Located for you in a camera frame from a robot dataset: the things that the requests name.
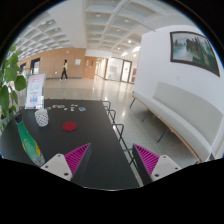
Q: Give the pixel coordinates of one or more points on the gripper left finger magenta white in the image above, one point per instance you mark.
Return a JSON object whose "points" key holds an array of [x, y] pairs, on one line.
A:
{"points": [[71, 166]]}

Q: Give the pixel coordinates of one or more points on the gripper right finger magenta white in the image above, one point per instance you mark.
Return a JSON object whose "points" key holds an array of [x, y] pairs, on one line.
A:
{"points": [[152, 167]]}

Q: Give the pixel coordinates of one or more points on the red round coaster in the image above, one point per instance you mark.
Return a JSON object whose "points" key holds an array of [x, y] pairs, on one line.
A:
{"points": [[69, 126]]}

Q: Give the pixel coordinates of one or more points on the green plastic bottle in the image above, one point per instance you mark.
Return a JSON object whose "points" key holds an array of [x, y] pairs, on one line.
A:
{"points": [[29, 145]]}

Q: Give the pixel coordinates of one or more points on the white patterned cup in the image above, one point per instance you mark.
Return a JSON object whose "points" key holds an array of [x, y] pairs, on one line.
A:
{"points": [[41, 117]]}

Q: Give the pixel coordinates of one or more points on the long white bench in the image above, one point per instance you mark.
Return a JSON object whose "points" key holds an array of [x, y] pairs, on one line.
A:
{"points": [[194, 120]]}

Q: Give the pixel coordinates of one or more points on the white sign stand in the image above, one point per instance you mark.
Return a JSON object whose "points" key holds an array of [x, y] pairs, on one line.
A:
{"points": [[35, 96]]}

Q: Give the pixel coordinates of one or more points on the walking person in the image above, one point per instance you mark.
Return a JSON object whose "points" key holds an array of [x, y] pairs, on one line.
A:
{"points": [[64, 71]]}

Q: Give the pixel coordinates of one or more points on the green potted plant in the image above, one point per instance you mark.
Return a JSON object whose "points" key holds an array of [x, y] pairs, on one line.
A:
{"points": [[11, 82]]}

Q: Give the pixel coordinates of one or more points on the framed landscape painting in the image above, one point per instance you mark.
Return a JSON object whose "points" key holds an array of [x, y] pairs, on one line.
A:
{"points": [[193, 49]]}

